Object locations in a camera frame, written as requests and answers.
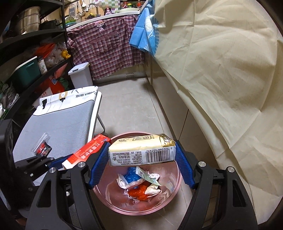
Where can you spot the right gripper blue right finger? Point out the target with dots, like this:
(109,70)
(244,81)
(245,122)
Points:
(184,166)

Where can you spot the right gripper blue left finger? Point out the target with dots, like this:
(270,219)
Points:
(97,164)

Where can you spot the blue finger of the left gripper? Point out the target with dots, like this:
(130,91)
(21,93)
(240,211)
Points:
(57,163)

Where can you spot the red medicine box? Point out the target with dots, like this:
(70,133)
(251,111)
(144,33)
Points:
(85,151)

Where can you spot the black red snack wrapper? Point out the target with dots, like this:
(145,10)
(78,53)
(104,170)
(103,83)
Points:
(41,147)

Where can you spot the pink plastic trash bin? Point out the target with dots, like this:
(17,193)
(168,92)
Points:
(118,200)

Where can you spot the cream gold snack package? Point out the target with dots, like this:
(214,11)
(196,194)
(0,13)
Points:
(142,150)

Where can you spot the blue plastic bag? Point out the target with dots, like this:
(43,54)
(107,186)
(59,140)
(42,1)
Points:
(131,175)

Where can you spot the green printed sachet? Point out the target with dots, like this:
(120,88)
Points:
(150,177)

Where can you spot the orange plastic bag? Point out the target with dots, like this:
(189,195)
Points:
(138,192)

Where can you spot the cream paper napkin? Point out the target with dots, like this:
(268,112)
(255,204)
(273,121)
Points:
(152,190)

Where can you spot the white pedal trash can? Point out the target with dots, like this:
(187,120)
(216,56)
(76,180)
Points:
(80,75)

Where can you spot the kitchen faucet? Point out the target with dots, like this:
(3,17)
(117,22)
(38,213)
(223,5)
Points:
(92,10)

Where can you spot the grey table mat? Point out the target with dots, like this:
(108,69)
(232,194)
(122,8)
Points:
(68,130)

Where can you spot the red bag under shelf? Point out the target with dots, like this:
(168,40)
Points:
(56,82)

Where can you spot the green plastic storage box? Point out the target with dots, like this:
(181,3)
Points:
(26,72)

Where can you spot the white jar on shelf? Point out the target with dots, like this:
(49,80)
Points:
(42,66)

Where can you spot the black metal shelf rack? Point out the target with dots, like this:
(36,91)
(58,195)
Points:
(46,43)

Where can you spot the cream blue paper tablecloth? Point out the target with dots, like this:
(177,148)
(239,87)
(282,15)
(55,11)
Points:
(224,58)

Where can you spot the yellow toy figure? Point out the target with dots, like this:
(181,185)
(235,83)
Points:
(65,54)

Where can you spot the red plaid shirt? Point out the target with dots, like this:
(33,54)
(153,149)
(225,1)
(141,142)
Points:
(104,44)

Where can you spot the stainless steel pot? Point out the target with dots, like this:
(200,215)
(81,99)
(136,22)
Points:
(29,20)

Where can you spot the black spice rack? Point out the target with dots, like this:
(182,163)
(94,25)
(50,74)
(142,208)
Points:
(131,4)

